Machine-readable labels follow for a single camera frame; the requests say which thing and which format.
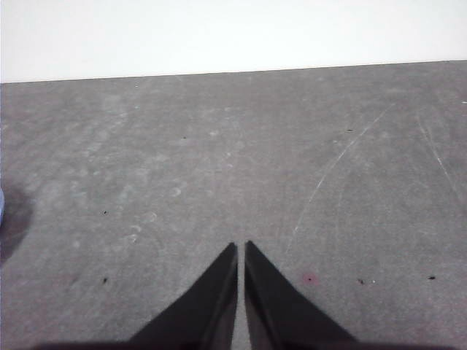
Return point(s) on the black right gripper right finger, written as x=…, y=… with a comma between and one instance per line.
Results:
x=281, y=313

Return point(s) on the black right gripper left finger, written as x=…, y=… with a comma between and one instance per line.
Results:
x=204, y=313

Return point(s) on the blue round plate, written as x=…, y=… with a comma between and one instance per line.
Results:
x=1, y=208

